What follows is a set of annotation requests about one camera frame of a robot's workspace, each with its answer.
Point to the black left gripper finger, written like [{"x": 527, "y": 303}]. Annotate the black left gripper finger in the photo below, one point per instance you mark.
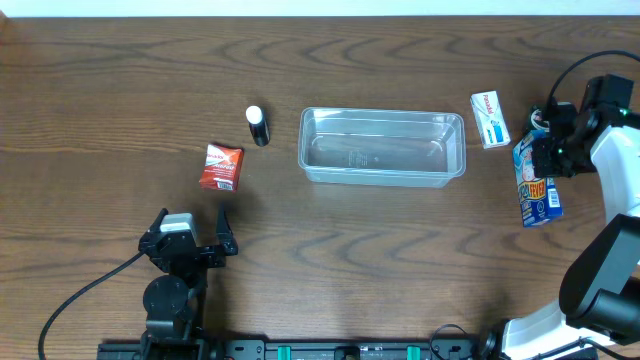
[
  {"x": 224, "y": 234},
  {"x": 155, "y": 226}
]

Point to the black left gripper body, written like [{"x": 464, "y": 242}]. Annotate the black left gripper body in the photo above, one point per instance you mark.
[{"x": 209, "y": 259}]

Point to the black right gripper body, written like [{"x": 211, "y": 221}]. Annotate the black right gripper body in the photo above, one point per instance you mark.
[{"x": 545, "y": 156}]

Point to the green round balm box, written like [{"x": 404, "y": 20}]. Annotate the green round balm box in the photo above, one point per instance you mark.
[{"x": 535, "y": 120}]

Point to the blue Cool Fever box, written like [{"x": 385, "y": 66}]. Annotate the blue Cool Fever box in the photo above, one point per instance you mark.
[{"x": 538, "y": 197}]

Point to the clear plastic container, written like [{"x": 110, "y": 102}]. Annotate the clear plastic container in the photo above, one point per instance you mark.
[{"x": 381, "y": 147}]

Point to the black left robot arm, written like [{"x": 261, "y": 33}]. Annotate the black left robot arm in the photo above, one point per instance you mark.
[{"x": 174, "y": 302}]

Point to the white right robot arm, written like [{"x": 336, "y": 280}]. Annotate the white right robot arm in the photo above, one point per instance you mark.
[{"x": 598, "y": 304}]

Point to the red Panadol box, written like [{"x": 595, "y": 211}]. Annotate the red Panadol box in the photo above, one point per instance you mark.
[{"x": 222, "y": 168}]

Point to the white Panadol box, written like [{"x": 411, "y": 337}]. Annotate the white Panadol box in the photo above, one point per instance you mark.
[{"x": 489, "y": 119}]

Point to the black bottle white cap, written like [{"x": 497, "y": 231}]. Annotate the black bottle white cap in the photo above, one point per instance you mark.
[{"x": 258, "y": 125}]

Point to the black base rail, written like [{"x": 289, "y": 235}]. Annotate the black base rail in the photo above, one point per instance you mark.
[{"x": 459, "y": 349}]

